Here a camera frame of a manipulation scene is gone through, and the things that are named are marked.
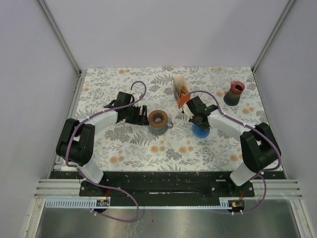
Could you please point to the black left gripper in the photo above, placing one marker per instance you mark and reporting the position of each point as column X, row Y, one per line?
column 139, row 120

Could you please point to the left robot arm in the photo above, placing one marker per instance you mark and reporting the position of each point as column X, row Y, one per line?
column 76, row 142

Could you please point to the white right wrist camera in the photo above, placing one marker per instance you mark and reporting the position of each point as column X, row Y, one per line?
column 185, row 107

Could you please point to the stack of brown filters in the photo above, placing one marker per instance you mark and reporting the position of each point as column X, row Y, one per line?
column 183, row 90

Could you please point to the white slotted cable duct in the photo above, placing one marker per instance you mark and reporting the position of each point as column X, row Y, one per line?
column 77, row 203

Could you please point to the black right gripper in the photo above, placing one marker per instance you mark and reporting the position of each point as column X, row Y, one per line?
column 193, row 120

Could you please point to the blue glass dripper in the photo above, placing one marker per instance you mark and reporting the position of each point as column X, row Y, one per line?
column 200, row 133

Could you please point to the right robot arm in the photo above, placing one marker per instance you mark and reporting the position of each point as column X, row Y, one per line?
column 258, row 144

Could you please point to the aluminium frame rail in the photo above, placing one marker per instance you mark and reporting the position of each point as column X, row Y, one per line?
column 58, row 34

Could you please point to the grey glass carafe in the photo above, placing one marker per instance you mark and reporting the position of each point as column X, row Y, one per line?
column 159, row 127

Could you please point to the orange coffee filter box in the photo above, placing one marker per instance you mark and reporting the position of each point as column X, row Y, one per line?
column 179, row 81

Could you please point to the floral table mat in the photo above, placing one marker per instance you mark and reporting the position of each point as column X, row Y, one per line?
column 127, row 147

